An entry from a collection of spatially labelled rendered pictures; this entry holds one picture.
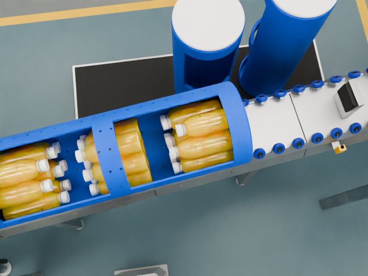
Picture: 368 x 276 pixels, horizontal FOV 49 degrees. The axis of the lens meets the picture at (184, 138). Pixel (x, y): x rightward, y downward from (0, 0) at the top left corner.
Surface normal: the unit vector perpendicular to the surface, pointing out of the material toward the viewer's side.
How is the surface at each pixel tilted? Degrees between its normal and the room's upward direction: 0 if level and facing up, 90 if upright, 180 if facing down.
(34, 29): 0
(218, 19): 0
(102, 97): 0
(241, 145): 46
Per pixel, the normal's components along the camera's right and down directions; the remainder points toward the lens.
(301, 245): 0.00, -0.25
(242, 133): 0.14, 0.25
